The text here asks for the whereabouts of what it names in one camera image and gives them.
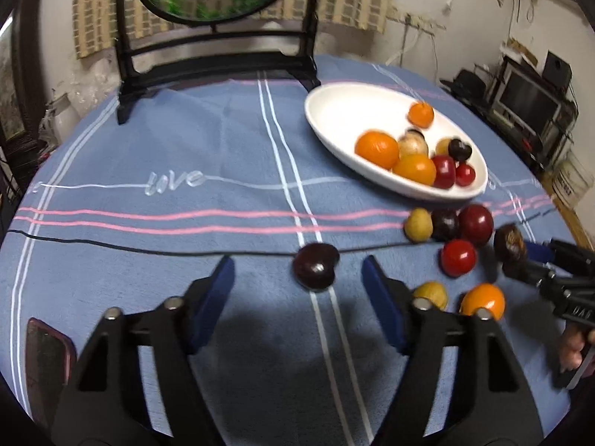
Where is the small dark red plum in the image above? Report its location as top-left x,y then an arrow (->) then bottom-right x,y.
455,162 -> 477,187

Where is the television on stand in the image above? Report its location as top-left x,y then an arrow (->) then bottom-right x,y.
441,79 -> 579,168

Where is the dark purple plum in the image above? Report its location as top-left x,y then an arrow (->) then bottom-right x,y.
292,243 -> 341,293
448,138 -> 473,161
431,209 -> 462,242

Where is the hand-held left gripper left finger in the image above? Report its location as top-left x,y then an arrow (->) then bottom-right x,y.
50,255 -> 236,446

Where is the large orange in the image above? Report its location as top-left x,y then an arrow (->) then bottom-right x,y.
354,130 -> 401,171

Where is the white jug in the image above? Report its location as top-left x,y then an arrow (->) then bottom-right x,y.
39,95 -> 77,145

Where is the small orange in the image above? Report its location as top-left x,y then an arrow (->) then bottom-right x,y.
408,102 -> 435,128

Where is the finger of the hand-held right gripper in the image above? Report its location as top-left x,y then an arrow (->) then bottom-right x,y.
524,238 -> 595,277
502,261 -> 565,299

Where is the person's right hand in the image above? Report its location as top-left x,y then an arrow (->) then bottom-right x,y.
559,325 -> 595,373

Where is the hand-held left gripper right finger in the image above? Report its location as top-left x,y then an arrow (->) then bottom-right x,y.
361,255 -> 544,446

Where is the yellow-orange persimmon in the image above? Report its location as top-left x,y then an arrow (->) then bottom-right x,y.
393,153 -> 438,185

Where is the pale yellow peach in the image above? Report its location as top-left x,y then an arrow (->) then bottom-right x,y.
413,281 -> 449,311

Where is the bright red plum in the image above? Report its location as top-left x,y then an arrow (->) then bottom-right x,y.
441,239 -> 478,278

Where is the medium orange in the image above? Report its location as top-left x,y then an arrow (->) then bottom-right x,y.
459,283 -> 506,320

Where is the large dark red plum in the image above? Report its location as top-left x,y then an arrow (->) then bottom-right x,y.
458,204 -> 495,246

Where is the tan brown round fruit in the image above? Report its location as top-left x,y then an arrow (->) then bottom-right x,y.
398,134 -> 429,159

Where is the dark brown wrinkled fruit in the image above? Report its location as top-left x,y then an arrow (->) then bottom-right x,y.
493,224 -> 528,263

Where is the computer monitor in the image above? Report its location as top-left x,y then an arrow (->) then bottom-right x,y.
493,58 -> 565,126

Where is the white oval plate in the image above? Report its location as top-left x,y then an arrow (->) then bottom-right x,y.
304,82 -> 489,203

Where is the dark framed painting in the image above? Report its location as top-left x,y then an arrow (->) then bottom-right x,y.
0,9 -> 29,149

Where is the cardboard box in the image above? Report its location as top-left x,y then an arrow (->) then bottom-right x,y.
541,149 -> 595,252

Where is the black speaker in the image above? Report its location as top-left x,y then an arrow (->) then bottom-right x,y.
543,51 -> 573,87

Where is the phone with red case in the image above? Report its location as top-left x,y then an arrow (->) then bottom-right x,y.
25,317 -> 77,412

